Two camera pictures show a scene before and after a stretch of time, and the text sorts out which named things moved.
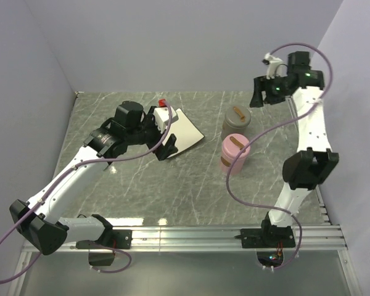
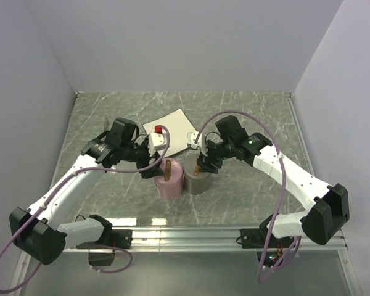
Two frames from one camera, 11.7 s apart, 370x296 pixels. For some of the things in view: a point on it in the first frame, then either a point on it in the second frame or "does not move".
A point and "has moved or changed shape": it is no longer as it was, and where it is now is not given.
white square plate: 185,131 does not move
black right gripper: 261,84 -> 209,160
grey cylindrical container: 226,131 has moved or changed shape
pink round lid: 232,144 has moved or changed shape
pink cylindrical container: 238,166 -> 169,192
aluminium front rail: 314,238 does not move
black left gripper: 164,151 -> 152,172
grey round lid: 237,117 -> 191,169
